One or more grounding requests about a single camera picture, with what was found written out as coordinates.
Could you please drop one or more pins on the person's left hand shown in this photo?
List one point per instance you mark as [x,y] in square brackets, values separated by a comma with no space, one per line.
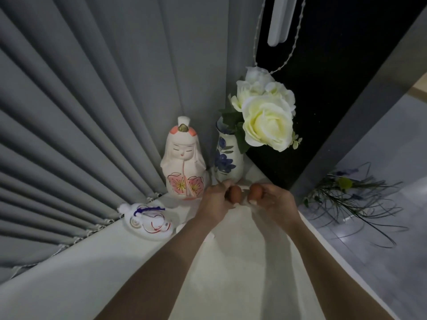
[209,205]

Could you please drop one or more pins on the person's right hand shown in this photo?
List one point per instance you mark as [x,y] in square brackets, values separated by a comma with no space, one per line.
[279,203]

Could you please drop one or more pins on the person's left fingers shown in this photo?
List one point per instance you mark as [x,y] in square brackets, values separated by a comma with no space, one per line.
[222,187]

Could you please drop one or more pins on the person's right fingers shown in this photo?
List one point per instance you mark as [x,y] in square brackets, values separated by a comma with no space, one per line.
[267,196]

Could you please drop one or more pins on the brown egg-shaped object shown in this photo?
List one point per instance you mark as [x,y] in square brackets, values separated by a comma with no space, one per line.
[234,194]
[256,191]

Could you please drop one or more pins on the person's right forearm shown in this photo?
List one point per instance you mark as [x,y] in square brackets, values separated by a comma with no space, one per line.
[328,269]

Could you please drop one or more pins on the person's left forearm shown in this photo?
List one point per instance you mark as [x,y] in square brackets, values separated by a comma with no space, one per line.
[156,269]

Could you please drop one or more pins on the white vase with blue flowers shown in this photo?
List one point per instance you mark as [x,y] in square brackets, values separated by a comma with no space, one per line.
[228,156]

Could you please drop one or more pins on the white ceramic kimono doll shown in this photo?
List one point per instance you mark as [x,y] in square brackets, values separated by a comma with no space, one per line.
[184,159]

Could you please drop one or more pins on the green artificial rose leaves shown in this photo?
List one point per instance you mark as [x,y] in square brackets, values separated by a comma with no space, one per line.
[233,121]

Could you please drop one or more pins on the white cloth table runner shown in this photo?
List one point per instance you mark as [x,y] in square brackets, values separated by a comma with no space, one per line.
[243,263]

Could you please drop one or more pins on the large cream artificial rose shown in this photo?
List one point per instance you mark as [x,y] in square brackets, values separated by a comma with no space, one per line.
[268,124]

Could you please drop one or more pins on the green grass plant arrangement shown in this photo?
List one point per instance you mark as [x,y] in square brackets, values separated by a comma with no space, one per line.
[350,193]

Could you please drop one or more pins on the small white artificial rose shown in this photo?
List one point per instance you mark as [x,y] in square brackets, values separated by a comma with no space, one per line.
[243,94]
[257,77]
[283,93]

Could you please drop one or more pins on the grey vertical blinds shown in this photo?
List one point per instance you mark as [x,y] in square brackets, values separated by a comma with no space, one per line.
[93,113]

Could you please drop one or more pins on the white blind wand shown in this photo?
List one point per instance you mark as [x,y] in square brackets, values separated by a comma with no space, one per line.
[279,19]

